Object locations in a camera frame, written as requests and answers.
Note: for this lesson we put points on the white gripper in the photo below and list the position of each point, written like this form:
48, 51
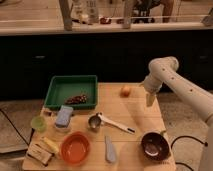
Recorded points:
153, 86

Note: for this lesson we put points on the small orange apple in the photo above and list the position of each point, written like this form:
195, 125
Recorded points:
125, 91

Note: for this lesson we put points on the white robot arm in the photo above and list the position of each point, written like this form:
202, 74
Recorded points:
164, 71

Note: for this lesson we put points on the dark brown bowl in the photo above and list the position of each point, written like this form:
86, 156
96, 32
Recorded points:
155, 146

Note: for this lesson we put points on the light blue spatula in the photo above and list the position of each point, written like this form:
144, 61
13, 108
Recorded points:
110, 152

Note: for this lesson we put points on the dark grape bunch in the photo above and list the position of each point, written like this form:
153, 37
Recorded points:
76, 100

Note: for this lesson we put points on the green plastic tray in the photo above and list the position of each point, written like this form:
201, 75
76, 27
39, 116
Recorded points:
61, 88

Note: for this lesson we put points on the blue sponge block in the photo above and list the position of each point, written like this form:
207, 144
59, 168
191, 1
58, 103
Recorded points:
63, 116

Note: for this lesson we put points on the red object on counter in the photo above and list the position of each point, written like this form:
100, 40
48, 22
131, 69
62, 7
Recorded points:
105, 20

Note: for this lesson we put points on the orange plastic bowl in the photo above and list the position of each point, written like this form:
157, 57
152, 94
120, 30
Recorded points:
75, 148

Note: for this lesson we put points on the white cup on counter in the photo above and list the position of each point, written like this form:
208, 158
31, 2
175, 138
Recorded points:
85, 19

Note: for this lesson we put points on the yellow corn toy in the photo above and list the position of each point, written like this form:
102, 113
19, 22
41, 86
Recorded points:
52, 145

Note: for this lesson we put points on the green plastic cup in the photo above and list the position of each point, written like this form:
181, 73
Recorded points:
38, 123

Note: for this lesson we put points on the wooden block toy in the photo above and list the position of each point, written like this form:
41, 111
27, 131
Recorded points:
38, 153

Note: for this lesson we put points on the metal measuring cup white handle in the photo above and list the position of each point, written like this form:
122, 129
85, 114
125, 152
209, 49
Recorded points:
96, 120

